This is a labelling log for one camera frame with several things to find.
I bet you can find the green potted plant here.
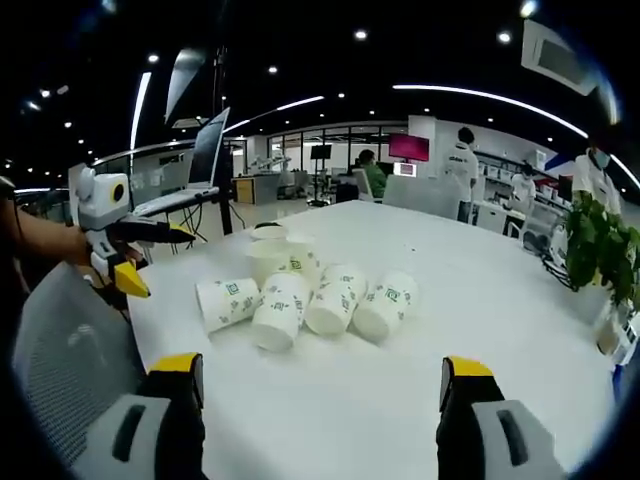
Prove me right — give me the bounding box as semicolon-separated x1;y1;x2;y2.
563;191;640;307

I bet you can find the open laptop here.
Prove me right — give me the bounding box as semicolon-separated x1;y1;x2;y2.
131;106;232;217

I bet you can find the black monitor on stand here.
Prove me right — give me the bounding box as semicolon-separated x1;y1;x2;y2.
308;144;335;207

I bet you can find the pink screen monitor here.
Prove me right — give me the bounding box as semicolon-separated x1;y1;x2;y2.
388;133;431;164

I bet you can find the grey mesh chair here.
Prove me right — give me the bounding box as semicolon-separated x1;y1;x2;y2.
11;262;151;480

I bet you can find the black wire tray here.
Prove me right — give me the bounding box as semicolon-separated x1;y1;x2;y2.
540;248;577;292

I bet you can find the white table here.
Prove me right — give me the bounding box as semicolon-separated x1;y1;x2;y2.
124;198;624;480

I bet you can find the ceiling air conditioner unit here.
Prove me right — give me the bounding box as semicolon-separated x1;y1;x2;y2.
519;18;602;97

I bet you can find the pile of white paper cups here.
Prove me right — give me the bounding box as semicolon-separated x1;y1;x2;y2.
195;223;421;352

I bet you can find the white plant pot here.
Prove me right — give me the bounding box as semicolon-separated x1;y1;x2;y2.
591;298;627;357

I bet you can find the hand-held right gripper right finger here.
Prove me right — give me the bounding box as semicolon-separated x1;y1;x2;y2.
435;355;569;480

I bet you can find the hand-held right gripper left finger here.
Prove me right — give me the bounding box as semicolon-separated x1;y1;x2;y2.
72;352;207;480

